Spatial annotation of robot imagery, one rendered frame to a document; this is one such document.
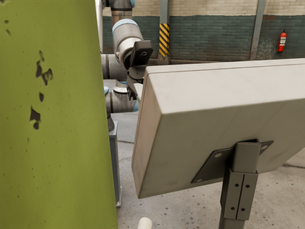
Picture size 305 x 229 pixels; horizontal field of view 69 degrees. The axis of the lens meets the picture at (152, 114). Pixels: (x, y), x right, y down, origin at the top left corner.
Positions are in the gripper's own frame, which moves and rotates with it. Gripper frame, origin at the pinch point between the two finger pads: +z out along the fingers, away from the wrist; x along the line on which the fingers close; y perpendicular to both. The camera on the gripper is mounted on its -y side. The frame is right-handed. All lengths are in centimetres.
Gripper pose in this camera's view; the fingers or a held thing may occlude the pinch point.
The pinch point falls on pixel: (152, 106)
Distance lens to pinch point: 53.7
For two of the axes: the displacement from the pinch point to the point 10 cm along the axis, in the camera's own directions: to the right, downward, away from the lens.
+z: 2.4, 7.8, -5.8
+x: -9.6, 1.1, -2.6
